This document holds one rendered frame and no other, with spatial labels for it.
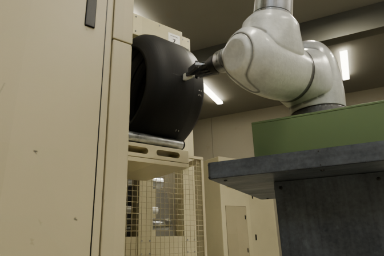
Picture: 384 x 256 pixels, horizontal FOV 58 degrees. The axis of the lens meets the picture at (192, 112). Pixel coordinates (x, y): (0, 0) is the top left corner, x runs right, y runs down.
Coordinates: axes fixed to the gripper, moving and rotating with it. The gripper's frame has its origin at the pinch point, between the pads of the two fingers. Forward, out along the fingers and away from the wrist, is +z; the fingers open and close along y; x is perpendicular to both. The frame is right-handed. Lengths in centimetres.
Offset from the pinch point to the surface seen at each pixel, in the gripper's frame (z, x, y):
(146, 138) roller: 12.3, 28.2, 11.2
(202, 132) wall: 609, -127, -489
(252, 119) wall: 487, -159, -556
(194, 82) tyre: 4.1, 0.7, -6.1
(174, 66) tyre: 3.8, -3.7, 5.5
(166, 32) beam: 57, -50, -21
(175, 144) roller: 12.4, 28.8, -3.9
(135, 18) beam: 58, -52, 1
